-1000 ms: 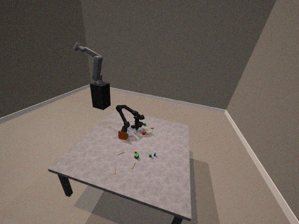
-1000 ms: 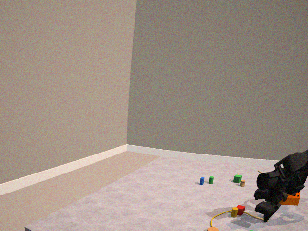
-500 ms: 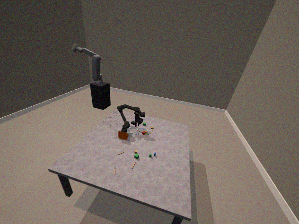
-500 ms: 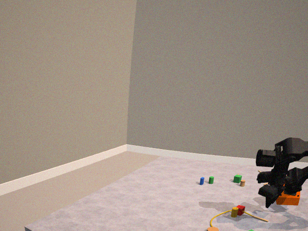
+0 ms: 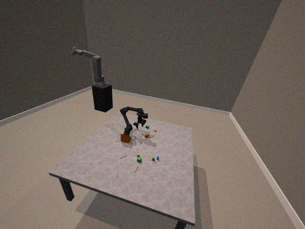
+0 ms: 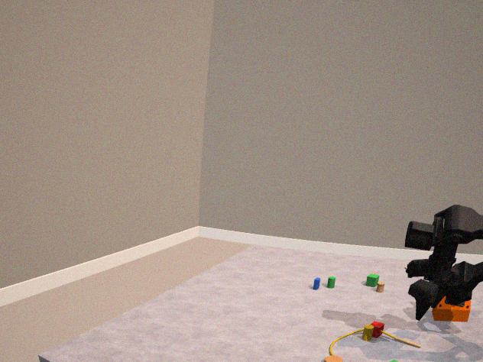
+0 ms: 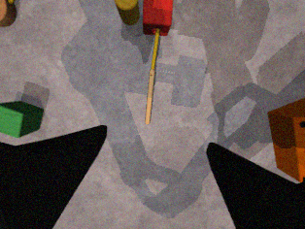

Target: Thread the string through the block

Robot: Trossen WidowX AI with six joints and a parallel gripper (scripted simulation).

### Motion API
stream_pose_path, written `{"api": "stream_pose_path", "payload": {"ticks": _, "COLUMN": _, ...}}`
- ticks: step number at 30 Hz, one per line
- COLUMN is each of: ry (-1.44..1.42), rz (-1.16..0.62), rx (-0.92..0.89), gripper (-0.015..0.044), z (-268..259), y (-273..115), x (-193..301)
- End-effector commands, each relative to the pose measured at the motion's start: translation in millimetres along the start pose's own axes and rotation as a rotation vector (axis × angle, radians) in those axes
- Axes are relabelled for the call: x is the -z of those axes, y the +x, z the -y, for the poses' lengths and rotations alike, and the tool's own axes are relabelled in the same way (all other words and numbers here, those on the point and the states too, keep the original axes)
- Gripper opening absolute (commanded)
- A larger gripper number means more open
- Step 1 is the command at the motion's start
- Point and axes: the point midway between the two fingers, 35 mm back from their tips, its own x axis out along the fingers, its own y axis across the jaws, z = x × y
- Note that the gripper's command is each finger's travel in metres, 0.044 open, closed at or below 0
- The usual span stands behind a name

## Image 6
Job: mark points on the small tan wooden cylinder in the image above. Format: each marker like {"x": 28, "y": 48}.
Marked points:
{"x": 380, "y": 287}

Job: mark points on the small blue block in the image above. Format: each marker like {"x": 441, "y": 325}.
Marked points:
{"x": 316, "y": 283}

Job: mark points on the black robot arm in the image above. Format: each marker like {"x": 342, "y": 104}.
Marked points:
{"x": 461, "y": 226}

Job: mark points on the green cylinder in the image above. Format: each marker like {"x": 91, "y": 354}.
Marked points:
{"x": 331, "y": 282}

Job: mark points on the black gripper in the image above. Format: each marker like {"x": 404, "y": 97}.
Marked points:
{"x": 431, "y": 293}

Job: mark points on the yellow wooden cylinder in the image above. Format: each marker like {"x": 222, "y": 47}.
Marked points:
{"x": 367, "y": 333}

